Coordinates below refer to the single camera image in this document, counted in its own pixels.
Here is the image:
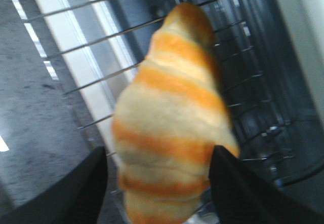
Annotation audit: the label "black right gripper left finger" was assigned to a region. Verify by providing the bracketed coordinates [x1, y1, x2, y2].
[1, 146, 108, 223]

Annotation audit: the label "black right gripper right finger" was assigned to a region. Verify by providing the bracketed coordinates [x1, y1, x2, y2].
[209, 145, 323, 223]

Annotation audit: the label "striped croissant bread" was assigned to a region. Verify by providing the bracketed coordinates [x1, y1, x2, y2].
[112, 3, 239, 223]

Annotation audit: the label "toaster oven glass door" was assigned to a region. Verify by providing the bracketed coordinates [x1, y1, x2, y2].
[1, 0, 104, 208]

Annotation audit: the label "white Toshiba toaster oven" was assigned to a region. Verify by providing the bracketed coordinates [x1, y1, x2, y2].
[34, 0, 323, 215]

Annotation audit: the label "chrome wire oven rack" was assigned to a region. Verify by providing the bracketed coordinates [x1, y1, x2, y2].
[25, 0, 302, 224]

